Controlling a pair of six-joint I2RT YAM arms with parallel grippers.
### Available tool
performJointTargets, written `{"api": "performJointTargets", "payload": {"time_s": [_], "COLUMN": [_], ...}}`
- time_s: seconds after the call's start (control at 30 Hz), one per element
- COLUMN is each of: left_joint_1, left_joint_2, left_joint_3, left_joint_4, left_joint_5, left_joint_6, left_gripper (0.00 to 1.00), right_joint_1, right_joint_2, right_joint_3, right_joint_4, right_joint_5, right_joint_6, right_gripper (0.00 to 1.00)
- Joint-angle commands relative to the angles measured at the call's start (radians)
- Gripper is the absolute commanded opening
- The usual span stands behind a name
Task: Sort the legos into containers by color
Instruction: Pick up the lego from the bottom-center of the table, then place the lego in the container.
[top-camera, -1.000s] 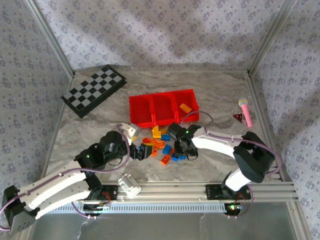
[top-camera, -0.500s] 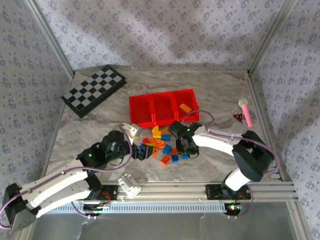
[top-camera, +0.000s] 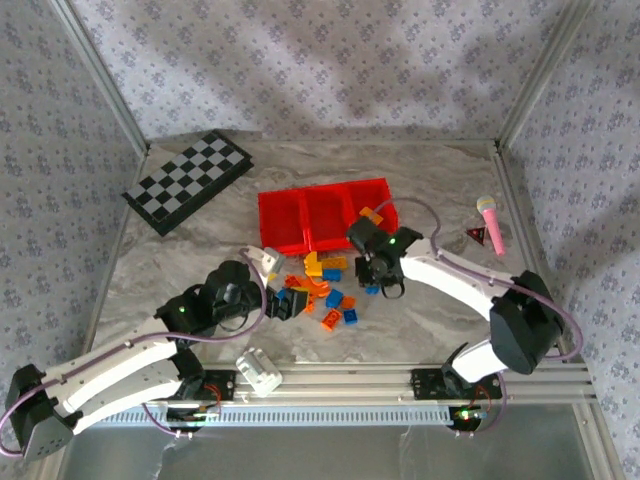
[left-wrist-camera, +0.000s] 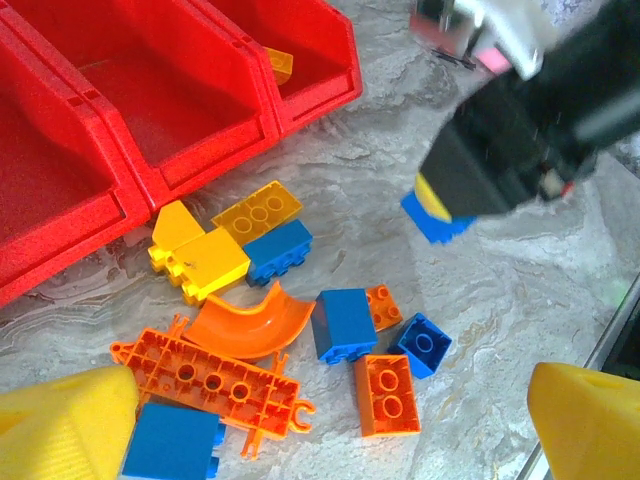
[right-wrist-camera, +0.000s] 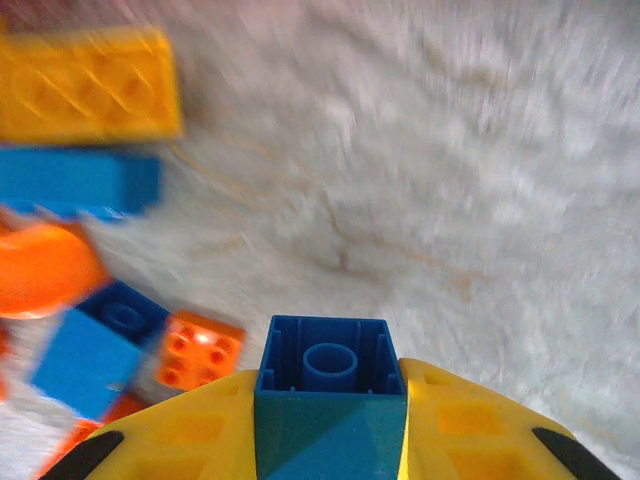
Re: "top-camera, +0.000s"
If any orange long lego brick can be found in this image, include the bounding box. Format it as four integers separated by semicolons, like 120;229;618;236
283;273;319;315

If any orange curved lego piece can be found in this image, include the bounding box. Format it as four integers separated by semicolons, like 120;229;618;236
300;279;334;302

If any yellow stepped lego brick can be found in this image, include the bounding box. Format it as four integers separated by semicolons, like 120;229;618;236
303;250;325;278

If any white plastic device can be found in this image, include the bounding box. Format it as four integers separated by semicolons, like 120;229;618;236
234;347;284;398

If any red three-compartment container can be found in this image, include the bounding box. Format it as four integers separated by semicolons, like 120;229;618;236
257;177;401;255

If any pink toy microphone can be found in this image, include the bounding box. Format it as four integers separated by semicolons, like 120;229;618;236
475;195;507;257

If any black grey folding chessboard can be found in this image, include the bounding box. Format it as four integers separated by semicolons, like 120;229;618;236
121;128;254;238

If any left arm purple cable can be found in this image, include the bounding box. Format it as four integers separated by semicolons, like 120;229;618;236
0;247;271;459

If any aluminium frame front rail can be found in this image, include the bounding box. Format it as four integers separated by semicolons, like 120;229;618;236
199;363;599;405

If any grey slotted cable duct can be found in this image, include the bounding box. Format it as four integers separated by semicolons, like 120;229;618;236
97;402;464;427

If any aluminium table back rail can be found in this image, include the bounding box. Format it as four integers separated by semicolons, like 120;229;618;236
147;138;501;149

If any aluminium table side rail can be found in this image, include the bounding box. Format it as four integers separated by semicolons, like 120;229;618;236
492;142;569;364
78;147;151;366

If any aluminium frame post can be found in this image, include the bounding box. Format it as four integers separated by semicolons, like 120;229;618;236
48;0;153;155
496;0;600;151

